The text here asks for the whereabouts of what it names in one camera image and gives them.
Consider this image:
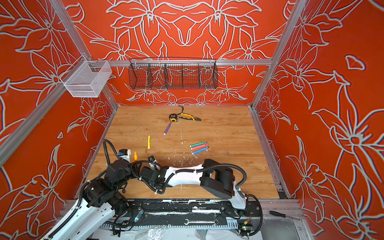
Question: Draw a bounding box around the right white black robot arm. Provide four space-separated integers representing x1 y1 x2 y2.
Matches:
131 157 263 237

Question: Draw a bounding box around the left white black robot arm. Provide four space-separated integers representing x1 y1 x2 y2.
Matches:
42 139 133 240

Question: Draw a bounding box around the blue marker pen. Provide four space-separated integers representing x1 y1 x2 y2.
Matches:
193 147 209 155

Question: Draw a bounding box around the purple marker pen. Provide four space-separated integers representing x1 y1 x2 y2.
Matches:
164 122 172 135

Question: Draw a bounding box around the pink marker pen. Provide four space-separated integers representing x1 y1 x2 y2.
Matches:
191 144 208 151

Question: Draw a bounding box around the green marker pen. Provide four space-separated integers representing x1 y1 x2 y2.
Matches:
190 142 207 148

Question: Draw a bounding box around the yellow black tape measure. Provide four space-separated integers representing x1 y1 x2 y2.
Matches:
169 114 178 122

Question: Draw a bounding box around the silver wrench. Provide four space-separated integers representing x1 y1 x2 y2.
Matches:
184 219 219 226

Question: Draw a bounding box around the black screwdriver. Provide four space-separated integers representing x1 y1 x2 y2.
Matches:
270 211 300 221

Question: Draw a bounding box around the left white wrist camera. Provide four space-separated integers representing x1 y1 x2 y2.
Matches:
119 149 131 163

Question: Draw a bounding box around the black wire wall basket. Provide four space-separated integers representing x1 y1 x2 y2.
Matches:
128 58 219 90

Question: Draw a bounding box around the clear plastic wall bin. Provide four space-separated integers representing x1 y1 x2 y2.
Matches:
60 61 112 98

